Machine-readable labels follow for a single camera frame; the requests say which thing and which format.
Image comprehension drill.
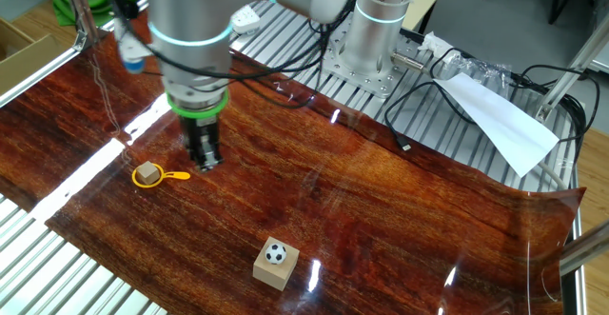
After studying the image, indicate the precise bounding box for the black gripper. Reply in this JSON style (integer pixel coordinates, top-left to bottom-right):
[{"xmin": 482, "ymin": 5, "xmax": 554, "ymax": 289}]
[{"xmin": 179, "ymin": 112, "xmax": 226, "ymax": 173}]

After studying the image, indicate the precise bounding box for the yellow bubble ring wand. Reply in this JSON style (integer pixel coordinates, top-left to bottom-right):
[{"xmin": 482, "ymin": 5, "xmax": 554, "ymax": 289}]
[{"xmin": 131, "ymin": 162, "xmax": 191, "ymax": 189}]

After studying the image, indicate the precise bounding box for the miniature soccer ball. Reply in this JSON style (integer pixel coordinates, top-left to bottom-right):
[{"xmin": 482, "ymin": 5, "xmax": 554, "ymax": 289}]
[{"xmin": 264, "ymin": 243, "xmax": 288, "ymax": 266}]

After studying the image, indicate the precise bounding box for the small wooden cube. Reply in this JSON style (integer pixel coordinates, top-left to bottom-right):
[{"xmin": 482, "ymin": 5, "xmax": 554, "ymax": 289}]
[{"xmin": 135, "ymin": 160, "xmax": 162, "ymax": 187}]

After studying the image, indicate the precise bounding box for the glossy wood-grain mat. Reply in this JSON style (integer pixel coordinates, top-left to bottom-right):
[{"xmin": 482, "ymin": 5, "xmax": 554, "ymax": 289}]
[{"xmin": 0, "ymin": 6, "xmax": 587, "ymax": 315}]

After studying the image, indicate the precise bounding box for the white power strip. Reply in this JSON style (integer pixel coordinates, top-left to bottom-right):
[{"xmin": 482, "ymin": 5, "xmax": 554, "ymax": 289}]
[{"xmin": 230, "ymin": 4, "xmax": 262, "ymax": 35}]

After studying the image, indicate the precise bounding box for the large wooden block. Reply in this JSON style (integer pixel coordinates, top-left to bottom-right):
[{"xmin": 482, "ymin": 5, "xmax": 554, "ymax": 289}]
[{"xmin": 252, "ymin": 236, "xmax": 301, "ymax": 292}]

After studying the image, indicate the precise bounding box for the cardboard box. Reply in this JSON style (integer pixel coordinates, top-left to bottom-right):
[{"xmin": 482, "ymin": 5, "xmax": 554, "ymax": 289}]
[{"xmin": 0, "ymin": 17, "xmax": 72, "ymax": 97}]

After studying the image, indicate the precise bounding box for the silver cylindrical connector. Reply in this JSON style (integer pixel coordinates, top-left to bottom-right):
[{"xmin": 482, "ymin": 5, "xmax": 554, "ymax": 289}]
[{"xmin": 390, "ymin": 51, "xmax": 427, "ymax": 72}]

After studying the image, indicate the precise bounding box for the white crumpled wrapper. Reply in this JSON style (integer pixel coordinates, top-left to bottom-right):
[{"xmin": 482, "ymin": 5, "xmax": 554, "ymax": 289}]
[{"xmin": 418, "ymin": 31, "xmax": 454, "ymax": 60}]

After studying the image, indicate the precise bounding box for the clear plastic bag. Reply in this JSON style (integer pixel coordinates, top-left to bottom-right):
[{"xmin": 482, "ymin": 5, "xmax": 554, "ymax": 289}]
[{"xmin": 445, "ymin": 51, "xmax": 513, "ymax": 98}]

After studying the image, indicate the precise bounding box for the white paper sheet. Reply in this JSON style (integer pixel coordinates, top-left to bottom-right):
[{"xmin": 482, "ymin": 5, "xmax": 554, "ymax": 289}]
[{"xmin": 433, "ymin": 71, "xmax": 560, "ymax": 179}]

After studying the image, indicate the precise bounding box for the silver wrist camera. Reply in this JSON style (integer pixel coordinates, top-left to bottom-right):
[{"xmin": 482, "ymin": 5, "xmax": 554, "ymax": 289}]
[{"xmin": 112, "ymin": 0, "xmax": 149, "ymax": 74}]

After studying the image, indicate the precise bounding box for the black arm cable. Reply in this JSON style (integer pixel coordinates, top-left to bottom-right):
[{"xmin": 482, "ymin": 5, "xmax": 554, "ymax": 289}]
[{"xmin": 109, "ymin": 0, "xmax": 367, "ymax": 110}]

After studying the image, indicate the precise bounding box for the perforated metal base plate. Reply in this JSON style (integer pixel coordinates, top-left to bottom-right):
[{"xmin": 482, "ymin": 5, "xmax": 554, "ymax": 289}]
[{"xmin": 319, "ymin": 12, "xmax": 429, "ymax": 100}]

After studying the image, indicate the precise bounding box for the black USB cable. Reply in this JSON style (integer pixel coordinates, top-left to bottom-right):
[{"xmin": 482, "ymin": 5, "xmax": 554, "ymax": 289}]
[{"xmin": 383, "ymin": 80, "xmax": 480, "ymax": 153}]

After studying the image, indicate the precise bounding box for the aluminium frame post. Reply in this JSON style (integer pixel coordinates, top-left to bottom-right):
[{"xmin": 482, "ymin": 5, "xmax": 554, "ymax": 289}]
[
  {"xmin": 59, "ymin": 0, "xmax": 108, "ymax": 52},
  {"xmin": 535, "ymin": 17, "xmax": 609, "ymax": 124}
]

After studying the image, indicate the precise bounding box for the grey cable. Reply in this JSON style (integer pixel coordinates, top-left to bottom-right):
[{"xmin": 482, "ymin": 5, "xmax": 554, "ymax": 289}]
[{"xmin": 537, "ymin": 160, "xmax": 570, "ymax": 190}]

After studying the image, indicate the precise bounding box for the black cable bundle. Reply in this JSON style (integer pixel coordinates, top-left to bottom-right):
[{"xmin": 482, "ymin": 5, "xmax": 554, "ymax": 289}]
[{"xmin": 511, "ymin": 64, "xmax": 601, "ymax": 164}]

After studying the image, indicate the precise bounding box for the aluminium frame bar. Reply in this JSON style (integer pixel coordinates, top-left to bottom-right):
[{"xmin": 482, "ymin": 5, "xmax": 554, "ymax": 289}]
[{"xmin": 559, "ymin": 219, "xmax": 609, "ymax": 278}]

